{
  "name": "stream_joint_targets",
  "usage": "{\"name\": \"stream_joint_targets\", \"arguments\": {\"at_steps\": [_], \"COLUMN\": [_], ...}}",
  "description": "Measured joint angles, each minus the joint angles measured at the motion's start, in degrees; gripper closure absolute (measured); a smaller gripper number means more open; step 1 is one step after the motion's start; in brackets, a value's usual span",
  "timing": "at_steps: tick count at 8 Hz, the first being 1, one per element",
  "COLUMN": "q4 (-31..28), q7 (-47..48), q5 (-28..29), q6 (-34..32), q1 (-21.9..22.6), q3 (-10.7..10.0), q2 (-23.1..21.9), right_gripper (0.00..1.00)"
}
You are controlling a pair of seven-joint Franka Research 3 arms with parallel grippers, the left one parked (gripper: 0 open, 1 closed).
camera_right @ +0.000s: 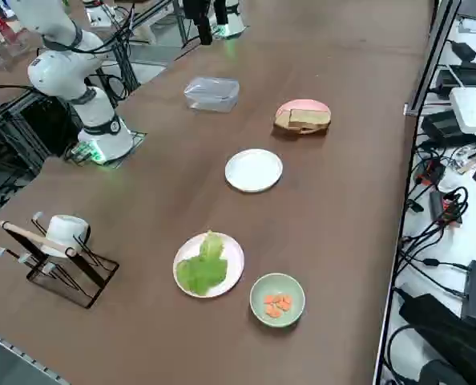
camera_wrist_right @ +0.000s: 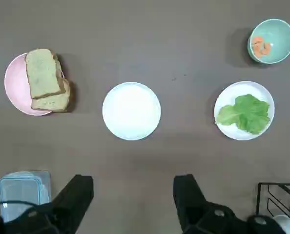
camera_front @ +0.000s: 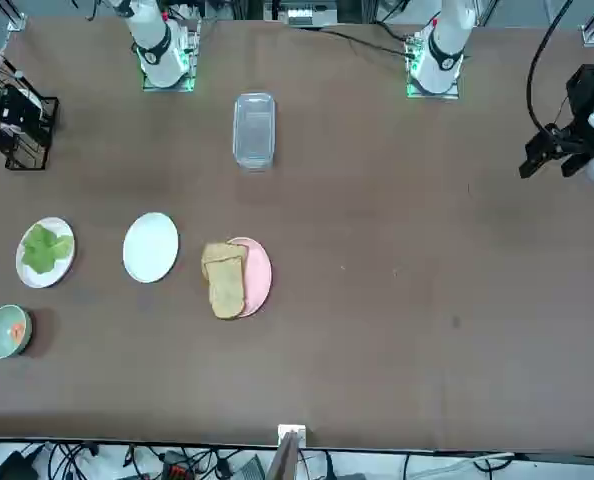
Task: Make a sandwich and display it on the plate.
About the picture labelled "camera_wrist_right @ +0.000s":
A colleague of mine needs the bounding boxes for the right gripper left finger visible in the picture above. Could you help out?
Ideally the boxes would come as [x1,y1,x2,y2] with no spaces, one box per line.
[0,174,94,234]

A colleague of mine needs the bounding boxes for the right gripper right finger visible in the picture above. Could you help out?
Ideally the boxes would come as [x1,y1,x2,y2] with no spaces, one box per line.
[173,174,286,234]

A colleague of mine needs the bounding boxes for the brown bread slice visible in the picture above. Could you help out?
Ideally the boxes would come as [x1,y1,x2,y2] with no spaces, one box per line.
[30,52,75,113]
[24,48,66,99]

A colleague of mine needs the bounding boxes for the orange carrot slices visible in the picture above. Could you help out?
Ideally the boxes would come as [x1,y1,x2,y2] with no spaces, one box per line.
[251,36,272,57]

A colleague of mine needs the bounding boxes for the pale green bowl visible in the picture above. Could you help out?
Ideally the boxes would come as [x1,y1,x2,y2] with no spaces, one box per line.
[247,18,290,64]

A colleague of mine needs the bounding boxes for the white round plate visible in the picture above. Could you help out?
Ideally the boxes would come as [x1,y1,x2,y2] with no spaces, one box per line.
[102,81,162,141]
[214,80,275,141]

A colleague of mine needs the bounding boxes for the pink plate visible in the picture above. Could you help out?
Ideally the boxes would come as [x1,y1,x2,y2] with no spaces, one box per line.
[4,52,62,117]

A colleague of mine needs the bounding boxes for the clear plastic container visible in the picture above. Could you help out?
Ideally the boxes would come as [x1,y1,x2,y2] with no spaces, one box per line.
[0,170,52,224]

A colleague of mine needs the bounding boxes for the white cup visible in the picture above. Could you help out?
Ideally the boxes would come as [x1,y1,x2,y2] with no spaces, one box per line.
[273,214,290,234]

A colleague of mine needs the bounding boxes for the green lettuce leaf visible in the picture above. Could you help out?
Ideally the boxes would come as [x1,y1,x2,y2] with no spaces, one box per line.
[215,94,271,135]

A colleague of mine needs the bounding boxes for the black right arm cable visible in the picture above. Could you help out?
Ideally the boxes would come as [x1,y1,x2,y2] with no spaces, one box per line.
[0,199,53,214]

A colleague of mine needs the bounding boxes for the black wire cup rack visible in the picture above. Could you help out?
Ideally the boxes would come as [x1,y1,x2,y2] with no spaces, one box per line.
[256,181,290,220]

